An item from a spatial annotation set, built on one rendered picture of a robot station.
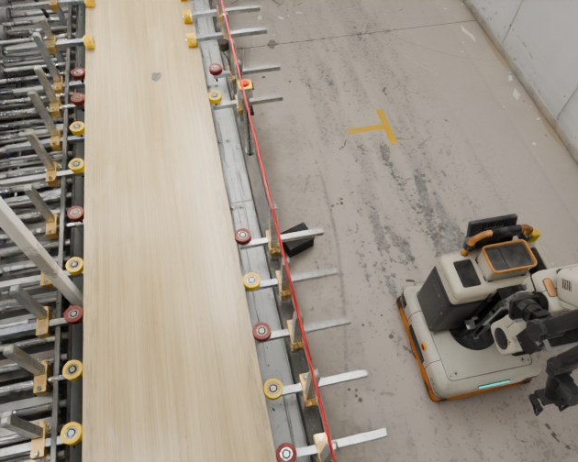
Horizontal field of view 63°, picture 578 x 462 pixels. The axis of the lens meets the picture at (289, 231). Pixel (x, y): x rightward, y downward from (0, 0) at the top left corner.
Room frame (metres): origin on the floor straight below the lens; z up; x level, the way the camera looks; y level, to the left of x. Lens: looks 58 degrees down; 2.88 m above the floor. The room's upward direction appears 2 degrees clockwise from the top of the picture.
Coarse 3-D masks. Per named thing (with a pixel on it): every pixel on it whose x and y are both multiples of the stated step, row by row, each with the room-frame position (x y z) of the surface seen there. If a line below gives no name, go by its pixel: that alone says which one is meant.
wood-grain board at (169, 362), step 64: (128, 0) 3.09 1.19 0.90; (128, 64) 2.42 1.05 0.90; (192, 64) 2.44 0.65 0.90; (128, 128) 1.87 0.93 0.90; (192, 128) 1.89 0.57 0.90; (128, 192) 1.43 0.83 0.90; (192, 192) 1.44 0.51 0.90; (128, 256) 1.06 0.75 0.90; (192, 256) 1.07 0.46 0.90; (128, 320) 0.74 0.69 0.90; (192, 320) 0.75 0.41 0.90; (128, 384) 0.47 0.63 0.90; (192, 384) 0.48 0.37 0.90; (256, 384) 0.49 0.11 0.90; (128, 448) 0.23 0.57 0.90; (192, 448) 0.24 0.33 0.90; (256, 448) 0.25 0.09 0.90
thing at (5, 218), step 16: (0, 208) 0.86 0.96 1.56; (0, 224) 0.85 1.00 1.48; (16, 224) 0.87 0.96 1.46; (16, 240) 0.85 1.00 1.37; (32, 240) 0.88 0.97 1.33; (32, 256) 0.85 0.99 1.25; (48, 256) 0.89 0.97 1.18; (48, 272) 0.85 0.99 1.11; (64, 288) 0.86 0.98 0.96; (80, 304) 0.86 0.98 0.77
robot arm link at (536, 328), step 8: (568, 312) 0.64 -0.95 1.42; (576, 312) 0.62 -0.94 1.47; (536, 320) 0.67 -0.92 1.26; (544, 320) 0.65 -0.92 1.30; (552, 320) 0.64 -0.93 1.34; (560, 320) 0.63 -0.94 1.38; (568, 320) 0.61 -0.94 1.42; (576, 320) 0.60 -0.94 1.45; (528, 328) 0.65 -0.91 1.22; (536, 328) 0.64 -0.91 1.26; (544, 328) 0.63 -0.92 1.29; (552, 328) 0.62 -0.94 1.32; (560, 328) 0.61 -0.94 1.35; (568, 328) 0.59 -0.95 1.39; (536, 336) 0.62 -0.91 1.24; (544, 336) 0.61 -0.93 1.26
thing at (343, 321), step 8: (328, 320) 0.81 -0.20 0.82; (336, 320) 0.81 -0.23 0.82; (344, 320) 0.81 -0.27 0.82; (304, 328) 0.76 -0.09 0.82; (312, 328) 0.77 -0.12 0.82; (320, 328) 0.77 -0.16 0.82; (328, 328) 0.78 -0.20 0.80; (272, 336) 0.72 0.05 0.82; (280, 336) 0.72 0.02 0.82; (288, 336) 0.73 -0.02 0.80
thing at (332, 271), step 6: (318, 270) 1.05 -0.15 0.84; (324, 270) 1.05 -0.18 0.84; (330, 270) 1.06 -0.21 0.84; (336, 270) 1.06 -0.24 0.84; (294, 276) 1.02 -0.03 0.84; (300, 276) 1.02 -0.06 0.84; (306, 276) 1.02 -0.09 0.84; (312, 276) 1.02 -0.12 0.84; (318, 276) 1.03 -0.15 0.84; (324, 276) 1.03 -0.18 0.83; (264, 282) 0.98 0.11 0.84; (270, 282) 0.98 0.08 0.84; (276, 282) 0.98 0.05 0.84; (294, 282) 0.99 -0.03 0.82; (258, 288) 0.95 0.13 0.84; (264, 288) 0.96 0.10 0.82
